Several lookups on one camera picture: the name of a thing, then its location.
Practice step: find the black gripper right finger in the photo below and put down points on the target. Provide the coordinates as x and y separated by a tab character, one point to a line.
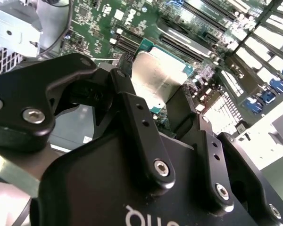
181	110

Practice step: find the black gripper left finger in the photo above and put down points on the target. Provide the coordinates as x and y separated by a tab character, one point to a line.
19	99

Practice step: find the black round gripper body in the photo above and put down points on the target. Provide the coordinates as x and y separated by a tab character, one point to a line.
96	188

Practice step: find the silver CPU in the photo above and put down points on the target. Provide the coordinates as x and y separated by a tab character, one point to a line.
155	75

